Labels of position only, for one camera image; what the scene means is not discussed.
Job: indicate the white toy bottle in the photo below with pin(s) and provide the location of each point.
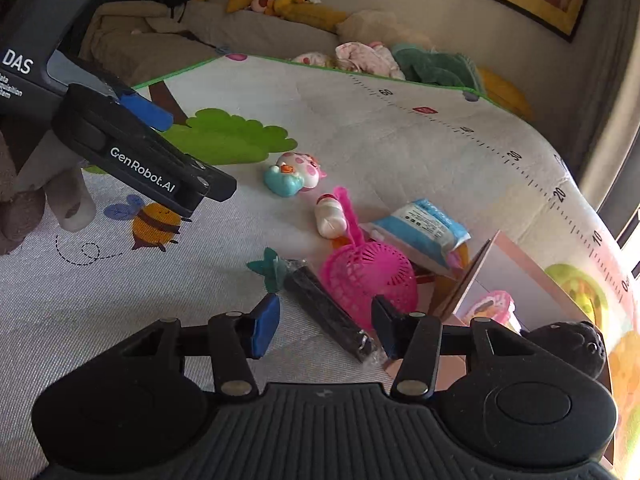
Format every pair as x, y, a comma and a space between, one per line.
331, 222

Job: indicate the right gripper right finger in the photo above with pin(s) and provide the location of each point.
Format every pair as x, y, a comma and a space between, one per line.
413, 339

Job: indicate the pink plastic basket scoop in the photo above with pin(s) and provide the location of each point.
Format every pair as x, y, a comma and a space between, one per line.
356, 273

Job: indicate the blue tissue pack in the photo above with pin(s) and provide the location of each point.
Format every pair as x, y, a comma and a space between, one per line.
422, 232

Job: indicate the beige pillow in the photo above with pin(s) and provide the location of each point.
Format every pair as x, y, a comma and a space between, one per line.
369, 26

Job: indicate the gloved left hand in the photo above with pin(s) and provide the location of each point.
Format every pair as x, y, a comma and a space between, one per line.
37, 172

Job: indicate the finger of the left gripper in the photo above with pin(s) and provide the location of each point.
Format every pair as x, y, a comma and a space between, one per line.
148, 112
184, 181

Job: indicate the grey sofa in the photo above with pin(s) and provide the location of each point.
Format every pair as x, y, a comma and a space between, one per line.
138, 41

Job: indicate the green towel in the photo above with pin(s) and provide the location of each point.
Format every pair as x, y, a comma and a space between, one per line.
451, 70

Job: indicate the pink cardboard box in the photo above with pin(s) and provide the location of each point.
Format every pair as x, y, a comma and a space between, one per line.
502, 398

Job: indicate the colourful play mat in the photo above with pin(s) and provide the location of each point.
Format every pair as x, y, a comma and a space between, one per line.
437, 173

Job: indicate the yellow banana plush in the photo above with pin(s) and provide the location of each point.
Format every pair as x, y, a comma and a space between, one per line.
312, 13

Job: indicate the pink blue mushroom toy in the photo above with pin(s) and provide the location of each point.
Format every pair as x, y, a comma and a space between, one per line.
293, 172

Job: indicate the orange plastic toy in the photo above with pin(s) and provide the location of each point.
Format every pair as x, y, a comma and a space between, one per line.
458, 259

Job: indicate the black bristle roll package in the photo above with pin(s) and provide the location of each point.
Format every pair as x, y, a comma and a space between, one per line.
304, 286

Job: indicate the black plush toy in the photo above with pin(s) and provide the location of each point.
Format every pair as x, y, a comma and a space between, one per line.
580, 344

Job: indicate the pink patterned cloth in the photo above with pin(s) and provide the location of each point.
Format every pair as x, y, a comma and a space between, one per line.
374, 59

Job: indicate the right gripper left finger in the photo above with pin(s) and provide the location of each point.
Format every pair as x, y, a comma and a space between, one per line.
236, 337

